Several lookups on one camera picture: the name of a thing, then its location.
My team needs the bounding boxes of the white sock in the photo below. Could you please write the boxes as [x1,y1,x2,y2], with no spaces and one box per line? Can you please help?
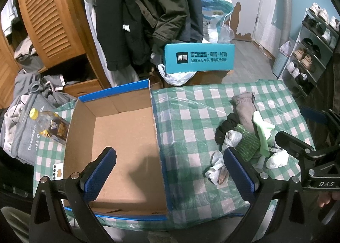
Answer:
[266,150,289,170]

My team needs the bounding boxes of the light green foam sheet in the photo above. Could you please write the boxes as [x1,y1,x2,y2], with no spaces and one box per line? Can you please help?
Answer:
[252,110,275,158]

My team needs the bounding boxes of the green sparkly cloth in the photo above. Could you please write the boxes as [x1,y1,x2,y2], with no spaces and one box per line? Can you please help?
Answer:
[235,124,260,162]

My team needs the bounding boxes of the white patterned cloth bundle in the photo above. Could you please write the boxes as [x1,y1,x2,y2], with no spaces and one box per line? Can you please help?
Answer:
[205,130,243,185]

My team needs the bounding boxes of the black sock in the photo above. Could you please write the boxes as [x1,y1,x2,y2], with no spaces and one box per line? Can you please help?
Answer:
[214,113,240,146]

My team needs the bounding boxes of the person's right hand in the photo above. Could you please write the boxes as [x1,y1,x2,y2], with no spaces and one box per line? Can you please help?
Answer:
[317,192,332,208]

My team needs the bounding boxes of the light blue waste bin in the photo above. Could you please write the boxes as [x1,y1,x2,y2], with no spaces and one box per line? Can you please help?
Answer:
[272,41,291,78]

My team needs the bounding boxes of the grey fleece pouch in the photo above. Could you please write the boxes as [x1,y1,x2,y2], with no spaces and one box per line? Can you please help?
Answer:
[232,92,257,133]

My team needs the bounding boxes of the grey shoe rack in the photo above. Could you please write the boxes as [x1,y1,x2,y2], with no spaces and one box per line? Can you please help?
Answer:
[279,3,339,100]

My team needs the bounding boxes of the plastic bottle yellow cap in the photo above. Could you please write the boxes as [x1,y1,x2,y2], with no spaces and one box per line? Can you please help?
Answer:
[29,108,69,146]

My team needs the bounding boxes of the brown flattened cardboard box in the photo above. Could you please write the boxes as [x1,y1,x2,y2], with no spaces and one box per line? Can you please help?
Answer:
[149,70,234,90]

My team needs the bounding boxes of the green white checkered tablecloth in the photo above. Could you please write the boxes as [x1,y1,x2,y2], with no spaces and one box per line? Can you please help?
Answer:
[33,78,316,232]

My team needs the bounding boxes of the open cardboard box blue rim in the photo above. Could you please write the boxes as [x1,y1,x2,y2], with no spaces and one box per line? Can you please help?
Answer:
[63,80,171,221]

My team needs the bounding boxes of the grey hoodie pile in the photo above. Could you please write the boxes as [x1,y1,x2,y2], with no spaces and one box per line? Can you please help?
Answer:
[1,71,75,165]

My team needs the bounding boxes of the white plastic bag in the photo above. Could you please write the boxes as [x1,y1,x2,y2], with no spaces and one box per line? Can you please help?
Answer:
[157,64,197,87]

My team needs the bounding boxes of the teal printed shoe box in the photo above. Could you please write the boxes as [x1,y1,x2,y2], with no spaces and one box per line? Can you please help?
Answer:
[164,43,235,74]

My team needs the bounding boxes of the blue white woven bag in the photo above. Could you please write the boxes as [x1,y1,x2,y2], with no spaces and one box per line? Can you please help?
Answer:
[201,0,235,44]

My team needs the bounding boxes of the dark hanging jackets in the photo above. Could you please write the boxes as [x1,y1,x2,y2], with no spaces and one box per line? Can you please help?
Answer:
[96,0,203,71]

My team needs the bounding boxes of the wooden louvered wardrobe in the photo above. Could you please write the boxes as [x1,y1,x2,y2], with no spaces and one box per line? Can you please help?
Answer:
[1,0,111,97]

